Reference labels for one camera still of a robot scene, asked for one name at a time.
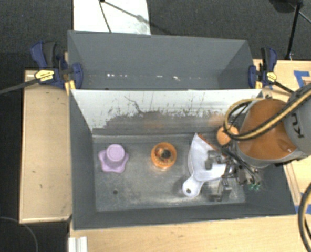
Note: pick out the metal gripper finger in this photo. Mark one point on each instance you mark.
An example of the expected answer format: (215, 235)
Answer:
(213, 158)
(223, 190)

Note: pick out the white paddle cutting board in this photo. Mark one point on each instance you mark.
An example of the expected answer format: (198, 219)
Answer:
(197, 167)

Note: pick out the orange round container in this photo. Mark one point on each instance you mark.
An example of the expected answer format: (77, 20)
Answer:
(164, 156)

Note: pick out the purple flower-shaped toy cup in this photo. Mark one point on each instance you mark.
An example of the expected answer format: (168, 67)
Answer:
(114, 157)

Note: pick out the grey metal bin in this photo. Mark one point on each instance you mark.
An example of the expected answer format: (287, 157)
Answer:
(150, 59)

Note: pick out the pale wood flat board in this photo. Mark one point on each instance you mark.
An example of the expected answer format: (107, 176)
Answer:
(45, 146)

